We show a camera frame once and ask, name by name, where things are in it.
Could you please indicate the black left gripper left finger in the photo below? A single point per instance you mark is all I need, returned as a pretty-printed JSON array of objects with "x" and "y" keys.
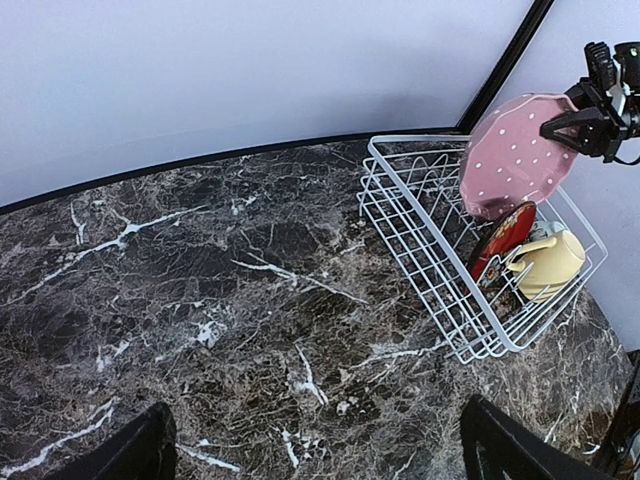
[{"x": 145, "y": 448}]

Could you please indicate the right black frame post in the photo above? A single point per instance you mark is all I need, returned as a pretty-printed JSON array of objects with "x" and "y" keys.
[{"x": 509, "y": 59}]

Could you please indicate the pink dotted bowl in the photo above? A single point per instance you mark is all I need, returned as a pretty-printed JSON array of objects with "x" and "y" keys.
[{"x": 507, "y": 161}]

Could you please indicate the small red flower plate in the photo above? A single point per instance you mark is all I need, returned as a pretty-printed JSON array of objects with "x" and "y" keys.
[{"x": 509, "y": 231}]

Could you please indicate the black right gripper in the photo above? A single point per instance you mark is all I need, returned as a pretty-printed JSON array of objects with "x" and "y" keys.
[{"x": 598, "y": 128}]

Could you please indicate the white wire dish rack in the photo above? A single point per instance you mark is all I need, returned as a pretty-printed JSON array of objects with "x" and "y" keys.
[{"x": 410, "y": 192}]

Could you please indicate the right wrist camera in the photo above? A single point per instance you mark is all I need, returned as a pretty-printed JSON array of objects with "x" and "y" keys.
[{"x": 602, "y": 69}]

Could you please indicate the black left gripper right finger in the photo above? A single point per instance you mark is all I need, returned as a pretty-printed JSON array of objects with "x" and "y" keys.
[{"x": 497, "y": 447}]

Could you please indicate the pale green glass cup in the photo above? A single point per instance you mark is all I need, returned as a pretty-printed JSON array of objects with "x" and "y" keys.
[{"x": 542, "y": 229}]

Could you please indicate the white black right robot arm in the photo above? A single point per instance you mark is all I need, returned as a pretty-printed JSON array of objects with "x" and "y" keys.
[{"x": 626, "y": 57}]

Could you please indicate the pale yellow mug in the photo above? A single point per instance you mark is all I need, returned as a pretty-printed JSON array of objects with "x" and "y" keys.
[{"x": 547, "y": 265}]

